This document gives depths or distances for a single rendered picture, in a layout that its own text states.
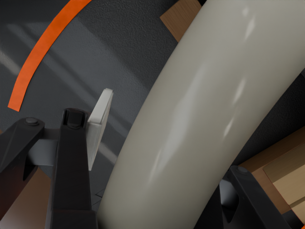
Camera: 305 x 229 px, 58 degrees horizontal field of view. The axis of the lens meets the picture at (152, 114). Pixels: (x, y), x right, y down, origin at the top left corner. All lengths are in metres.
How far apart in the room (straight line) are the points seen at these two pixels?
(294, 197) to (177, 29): 0.70
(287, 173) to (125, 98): 0.63
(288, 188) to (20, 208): 1.13
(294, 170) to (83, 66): 0.82
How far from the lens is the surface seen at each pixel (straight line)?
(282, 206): 1.26
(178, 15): 0.88
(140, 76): 1.03
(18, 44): 1.13
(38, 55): 1.10
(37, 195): 1.38
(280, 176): 1.05
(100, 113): 0.16
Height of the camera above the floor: 1.02
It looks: 70 degrees down
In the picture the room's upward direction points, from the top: 175 degrees counter-clockwise
